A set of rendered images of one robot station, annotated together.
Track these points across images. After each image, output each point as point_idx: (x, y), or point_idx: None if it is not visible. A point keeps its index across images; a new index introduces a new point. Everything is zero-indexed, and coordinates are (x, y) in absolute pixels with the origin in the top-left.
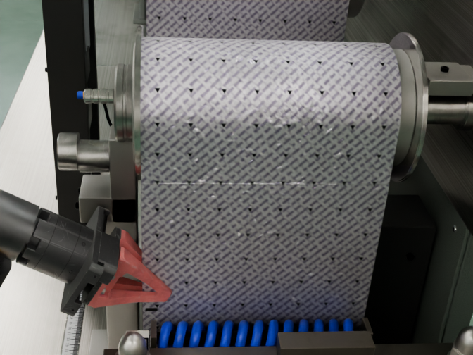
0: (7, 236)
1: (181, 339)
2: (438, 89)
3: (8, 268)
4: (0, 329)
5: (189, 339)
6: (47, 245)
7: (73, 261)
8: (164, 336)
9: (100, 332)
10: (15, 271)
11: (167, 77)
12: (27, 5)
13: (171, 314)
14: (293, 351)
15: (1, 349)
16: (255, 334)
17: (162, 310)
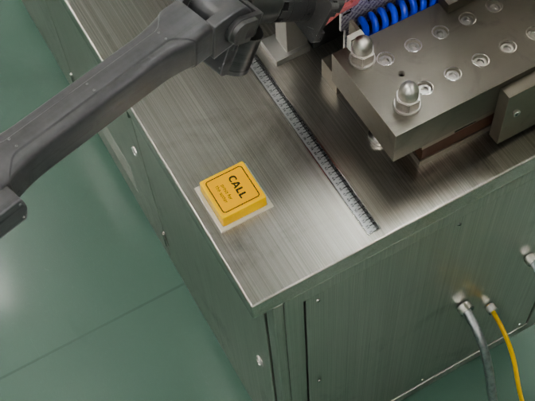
0: (271, 9)
1: (377, 25)
2: None
3: (259, 28)
4: (189, 70)
5: (380, 22)
6: (293, 3)
7: (310, 6)
8: (366, 28)
9: (267, 40)
10: (154, 18)
11: None
12: None
13: (359, 10)
14: (456, 3)
15: (205, 83)
16: (422, 1)
17: (353, 10)
